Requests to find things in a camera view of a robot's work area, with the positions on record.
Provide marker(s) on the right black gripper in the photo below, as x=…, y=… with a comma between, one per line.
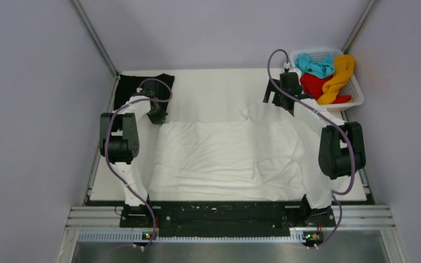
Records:
x=272, y=87

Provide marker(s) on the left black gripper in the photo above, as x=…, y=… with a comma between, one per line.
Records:
x=161, y=118

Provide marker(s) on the white t shirt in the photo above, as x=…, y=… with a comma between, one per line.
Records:
x=268, y=156

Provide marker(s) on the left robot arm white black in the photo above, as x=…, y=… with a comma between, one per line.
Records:
x=119, y=138

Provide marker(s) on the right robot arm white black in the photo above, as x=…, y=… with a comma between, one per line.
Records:
x=341, y=151

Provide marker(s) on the folded black t shirt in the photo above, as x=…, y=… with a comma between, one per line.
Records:
x=127, y=86

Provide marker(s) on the red t shirt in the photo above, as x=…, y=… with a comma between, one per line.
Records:
x=313, y=85

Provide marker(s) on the cyan t shirt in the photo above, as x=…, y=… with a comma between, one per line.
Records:
x=318, y=68

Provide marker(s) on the yellow t shirt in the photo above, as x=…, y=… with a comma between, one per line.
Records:
x=344, y=70

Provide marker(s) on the white plastic basket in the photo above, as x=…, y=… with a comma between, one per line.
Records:
x=352, y=88

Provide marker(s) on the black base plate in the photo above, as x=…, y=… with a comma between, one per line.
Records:
x=218, y=219

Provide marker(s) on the right aluminium corner post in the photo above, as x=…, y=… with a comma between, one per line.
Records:
x=367, y=11

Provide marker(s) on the aluminium corner post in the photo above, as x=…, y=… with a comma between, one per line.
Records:
x=87, y=24
x=367, y=11

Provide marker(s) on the left aluminium corner post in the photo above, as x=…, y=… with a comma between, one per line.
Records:
x=87, y=24

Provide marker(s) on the aluminium front rail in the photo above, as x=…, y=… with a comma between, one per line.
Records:
x=367, y=233

